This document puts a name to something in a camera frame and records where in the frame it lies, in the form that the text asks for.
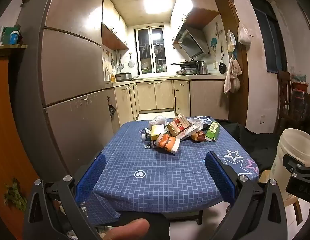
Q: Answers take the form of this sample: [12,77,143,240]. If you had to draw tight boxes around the beige wall cabinet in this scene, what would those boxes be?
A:
[170,0,220,30]
[102,0,129,51]

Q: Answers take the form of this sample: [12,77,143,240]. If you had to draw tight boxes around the black wok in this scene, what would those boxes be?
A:
[170,59,198,68]

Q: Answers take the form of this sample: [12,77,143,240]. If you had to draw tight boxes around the yellow box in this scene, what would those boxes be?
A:
[150,124,166,142]

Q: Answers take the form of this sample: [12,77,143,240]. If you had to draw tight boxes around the blue checked tablecloth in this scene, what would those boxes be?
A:
[91,116,260,227]

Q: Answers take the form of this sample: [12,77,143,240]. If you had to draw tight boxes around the hanging black pan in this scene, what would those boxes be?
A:
[219,46,227,75]

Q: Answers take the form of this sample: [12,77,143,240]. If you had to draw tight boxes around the dark window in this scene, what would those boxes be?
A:
[245,0,288,73]

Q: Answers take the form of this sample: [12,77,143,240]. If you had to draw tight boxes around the grey rice cooker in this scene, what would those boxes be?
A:
[115,72,133,82]

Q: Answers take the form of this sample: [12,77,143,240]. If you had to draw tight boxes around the dark green packet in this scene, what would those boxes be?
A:
[2,25,21,44]

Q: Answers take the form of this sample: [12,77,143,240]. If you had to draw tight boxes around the white box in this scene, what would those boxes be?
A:
[175,126,204,140]

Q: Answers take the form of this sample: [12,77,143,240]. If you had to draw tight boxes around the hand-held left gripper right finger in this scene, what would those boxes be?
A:
[204,151,288,240]

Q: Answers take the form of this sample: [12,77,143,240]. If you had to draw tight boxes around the translucent plastic bag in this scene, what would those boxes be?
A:
[148,115,168,128]

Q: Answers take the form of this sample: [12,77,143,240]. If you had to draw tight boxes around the wooden chair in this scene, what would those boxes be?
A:
[274,70,295,135]

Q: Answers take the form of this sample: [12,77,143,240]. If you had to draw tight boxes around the steel kettle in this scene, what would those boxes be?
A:
[196,60,208,75]

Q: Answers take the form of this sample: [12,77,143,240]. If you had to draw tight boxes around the yellow hanging plastic bag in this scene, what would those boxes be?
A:
[227,29,237,53]

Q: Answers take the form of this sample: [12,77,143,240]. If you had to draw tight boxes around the kitchen window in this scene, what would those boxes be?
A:
[134,26,168,77]

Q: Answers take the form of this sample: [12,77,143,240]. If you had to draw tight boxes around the white plastic bucket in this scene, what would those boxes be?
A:
[270,128,310,202]

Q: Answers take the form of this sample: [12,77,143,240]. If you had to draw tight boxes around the orange wooden cabinet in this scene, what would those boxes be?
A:
[0,44,39,230]

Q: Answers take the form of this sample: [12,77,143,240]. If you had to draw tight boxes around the grey refrigerator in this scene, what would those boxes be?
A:
[15,0,115,180]

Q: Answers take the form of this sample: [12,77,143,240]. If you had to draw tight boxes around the gas stove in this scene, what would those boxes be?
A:
[176,67,198,76]

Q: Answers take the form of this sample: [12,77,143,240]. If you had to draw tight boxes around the red flower pot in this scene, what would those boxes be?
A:
[292,81,308,92]

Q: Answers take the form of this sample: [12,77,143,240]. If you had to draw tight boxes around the green box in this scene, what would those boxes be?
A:
[204,121,221,142]

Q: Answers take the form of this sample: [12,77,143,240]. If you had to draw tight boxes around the ceiling light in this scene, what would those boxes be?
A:
[143,0,172,14]

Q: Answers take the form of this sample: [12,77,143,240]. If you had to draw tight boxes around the white hanging plastic bag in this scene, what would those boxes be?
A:
[237,22,252,44]

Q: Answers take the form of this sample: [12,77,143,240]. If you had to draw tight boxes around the black cloth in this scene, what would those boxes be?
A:
[215,119,283,172]

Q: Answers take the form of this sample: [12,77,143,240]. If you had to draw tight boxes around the wooden stool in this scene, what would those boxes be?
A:
[259,170,303,225]

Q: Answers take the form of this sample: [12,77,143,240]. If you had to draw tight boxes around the leafy greens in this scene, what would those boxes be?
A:
[3,177,28,211]

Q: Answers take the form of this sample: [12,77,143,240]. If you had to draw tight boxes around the large orange carton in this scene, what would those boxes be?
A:
[166,114,191,137]

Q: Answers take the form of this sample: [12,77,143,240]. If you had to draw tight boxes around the person's left hand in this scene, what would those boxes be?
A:
[105,218,150,240]

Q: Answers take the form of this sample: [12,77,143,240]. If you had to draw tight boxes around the metal range hood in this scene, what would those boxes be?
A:
[172,29,210,59]

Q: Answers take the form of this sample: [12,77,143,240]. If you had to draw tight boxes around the beige hanging bags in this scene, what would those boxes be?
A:
[224,55,242,94]

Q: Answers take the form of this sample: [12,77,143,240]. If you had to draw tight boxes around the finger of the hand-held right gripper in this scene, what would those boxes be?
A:
[282,153,307,174]

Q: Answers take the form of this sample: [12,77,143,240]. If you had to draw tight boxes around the large wooden table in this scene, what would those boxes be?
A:
[290,90,310,130]

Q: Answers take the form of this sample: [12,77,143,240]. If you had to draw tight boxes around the clear plastic wrapper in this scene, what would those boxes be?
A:
[186,116,211,130]

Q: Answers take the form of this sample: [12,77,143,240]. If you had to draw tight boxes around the red gold box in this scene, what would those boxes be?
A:
[190,131,207,143]

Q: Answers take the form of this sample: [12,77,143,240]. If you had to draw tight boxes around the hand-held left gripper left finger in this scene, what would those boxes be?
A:
[23,152,107,240]

